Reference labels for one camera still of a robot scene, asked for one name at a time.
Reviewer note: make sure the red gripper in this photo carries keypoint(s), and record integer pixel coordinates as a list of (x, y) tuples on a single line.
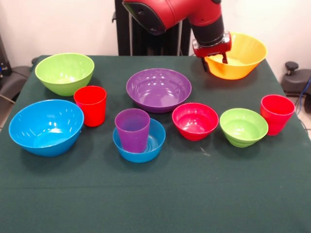
[(211, 51)]

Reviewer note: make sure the large yellow bowl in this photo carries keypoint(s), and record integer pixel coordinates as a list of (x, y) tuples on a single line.
[(245, 63)]

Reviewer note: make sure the purple bowl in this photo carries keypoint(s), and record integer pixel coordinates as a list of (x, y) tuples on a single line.
[(158, 92)]

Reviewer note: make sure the small pink bowl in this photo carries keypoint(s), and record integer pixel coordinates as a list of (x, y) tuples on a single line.
[(194, 123)]

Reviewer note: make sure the small blue bowl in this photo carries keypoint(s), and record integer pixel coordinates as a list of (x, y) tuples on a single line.
[(158, 140)]

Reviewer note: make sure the purple cup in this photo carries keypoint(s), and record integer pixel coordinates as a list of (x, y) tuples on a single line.
[(132, 133)]

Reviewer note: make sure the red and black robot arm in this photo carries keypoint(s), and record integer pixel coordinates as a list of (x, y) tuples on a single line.
[(184, 12)]

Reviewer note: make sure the small green bowl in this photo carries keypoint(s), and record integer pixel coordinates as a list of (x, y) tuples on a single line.
[(243, 131)]

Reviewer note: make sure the black knob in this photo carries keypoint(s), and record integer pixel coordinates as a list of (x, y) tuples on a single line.
[(291, 66)]

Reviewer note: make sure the grey stand base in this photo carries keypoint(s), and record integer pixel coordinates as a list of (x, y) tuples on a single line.
[(297, 82), (14, 80)]

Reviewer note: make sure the red cup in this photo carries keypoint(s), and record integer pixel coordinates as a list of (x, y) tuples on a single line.
[(91, 111), (277, 121)]

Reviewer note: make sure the dark green tablecloth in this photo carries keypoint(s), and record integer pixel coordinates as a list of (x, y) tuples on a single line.
[(155, 194)]

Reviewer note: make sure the large green bowl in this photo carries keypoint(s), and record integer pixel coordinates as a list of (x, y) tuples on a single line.
[(63, 72)]

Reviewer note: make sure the large blue bowl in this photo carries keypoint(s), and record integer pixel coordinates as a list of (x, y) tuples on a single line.
[(46, 131)]

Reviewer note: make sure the black equipment box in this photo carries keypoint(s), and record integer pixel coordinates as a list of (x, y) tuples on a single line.
[(3, 60)]

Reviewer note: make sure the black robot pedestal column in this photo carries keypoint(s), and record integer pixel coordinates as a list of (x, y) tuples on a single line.
[(136, 36)]

